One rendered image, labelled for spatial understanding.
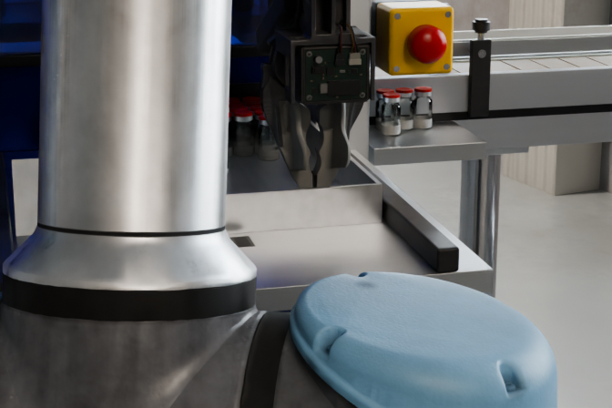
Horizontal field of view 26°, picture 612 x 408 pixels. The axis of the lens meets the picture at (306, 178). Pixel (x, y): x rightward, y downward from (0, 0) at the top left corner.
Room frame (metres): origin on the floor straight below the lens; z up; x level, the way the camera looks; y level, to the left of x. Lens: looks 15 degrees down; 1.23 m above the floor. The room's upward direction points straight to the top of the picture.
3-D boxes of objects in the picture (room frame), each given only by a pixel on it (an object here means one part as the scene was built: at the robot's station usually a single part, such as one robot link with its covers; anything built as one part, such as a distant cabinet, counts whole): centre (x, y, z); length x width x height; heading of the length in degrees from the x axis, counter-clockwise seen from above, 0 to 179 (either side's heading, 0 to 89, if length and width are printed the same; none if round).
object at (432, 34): (1.38, -0.13, 0.99); 0.04 x 0.04 x 0.04; 14
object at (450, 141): (1.47, -0.12, 0.87); 0.14 x 0.13 x 0.02; 14
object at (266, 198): (1.25, 0.10, 0.90); 0.34 x 0.26 x 0.04; 14
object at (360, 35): (1.09, -0.01, 1.06); 0.09 x 0.08 x 0.12; 14
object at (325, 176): (1.10, -0.03, 0.95); 0.06 x 0.03 x 0.09; 14
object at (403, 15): (1.43, -0.12, 0.99); 0.08 x 0.07 x 0.07; 14
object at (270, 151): (1.33, 0.04, 0.90); 0.02 x 0.02 x 0.05
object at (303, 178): (1.09, 0.00, 0.95); 0.06 x 0.03 x 0.09; 14
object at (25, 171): (1.05, 0.22, 0.91); 0.14 x 0.03 x 0.06; 13
